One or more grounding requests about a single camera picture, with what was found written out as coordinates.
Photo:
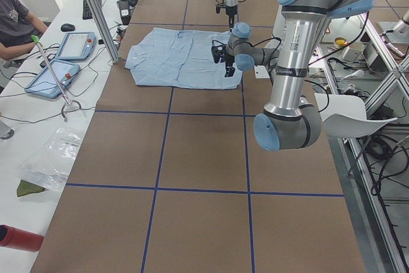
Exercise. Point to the light blue button shirt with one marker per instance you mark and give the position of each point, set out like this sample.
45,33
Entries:
182,59

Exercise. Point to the aluminium frame post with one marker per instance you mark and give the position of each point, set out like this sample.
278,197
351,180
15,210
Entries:
103,29

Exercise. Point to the green cloth piece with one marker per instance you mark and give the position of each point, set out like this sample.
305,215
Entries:
26,188

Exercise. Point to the red cylinder bottle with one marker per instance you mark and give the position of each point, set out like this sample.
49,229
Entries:
16,238

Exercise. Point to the black computer mouse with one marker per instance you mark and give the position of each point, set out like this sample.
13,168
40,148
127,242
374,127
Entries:
67,27

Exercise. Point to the teach pendant tablet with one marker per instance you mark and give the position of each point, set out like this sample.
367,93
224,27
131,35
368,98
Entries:
76,46
44,84

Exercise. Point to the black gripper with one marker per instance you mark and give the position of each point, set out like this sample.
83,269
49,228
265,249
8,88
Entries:
229,62
231,11

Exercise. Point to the seated person grey shirt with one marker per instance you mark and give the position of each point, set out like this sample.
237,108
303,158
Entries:
18,24

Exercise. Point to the far teach pendant tablet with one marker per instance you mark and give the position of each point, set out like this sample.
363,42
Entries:
76,46

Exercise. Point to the clear plastic bag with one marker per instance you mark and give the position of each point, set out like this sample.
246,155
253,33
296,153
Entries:
51,165

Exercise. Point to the near teach pendant tablet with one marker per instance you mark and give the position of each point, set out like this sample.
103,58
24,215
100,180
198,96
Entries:
44,84

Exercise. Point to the metal rod stand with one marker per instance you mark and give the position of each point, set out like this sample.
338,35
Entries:
68,101

